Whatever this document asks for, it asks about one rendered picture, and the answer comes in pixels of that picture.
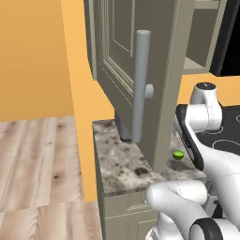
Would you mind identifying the green kiwi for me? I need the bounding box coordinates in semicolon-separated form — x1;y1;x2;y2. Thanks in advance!
172;150;186;161

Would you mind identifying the black hob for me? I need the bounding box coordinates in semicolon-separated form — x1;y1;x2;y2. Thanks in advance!
194;105;240;157

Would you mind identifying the olive wall cabinet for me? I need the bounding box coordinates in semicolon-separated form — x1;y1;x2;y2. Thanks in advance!
182;0;228;75

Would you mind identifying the olive drawer front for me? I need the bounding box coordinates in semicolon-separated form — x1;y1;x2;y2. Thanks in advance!
102;188;158;218

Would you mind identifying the grey cylindrical door handle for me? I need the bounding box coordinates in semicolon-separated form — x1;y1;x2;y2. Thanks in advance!
130;29;155;144

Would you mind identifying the olive wall cabinet door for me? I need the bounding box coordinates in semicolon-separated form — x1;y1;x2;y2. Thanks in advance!
93;0;197;173
82;0;98;82

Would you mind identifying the olive base cupboard door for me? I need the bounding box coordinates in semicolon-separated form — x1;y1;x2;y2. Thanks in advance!
103;209;165;240

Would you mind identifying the black microwave oven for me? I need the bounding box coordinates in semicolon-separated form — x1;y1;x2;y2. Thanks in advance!
209;0;240;78

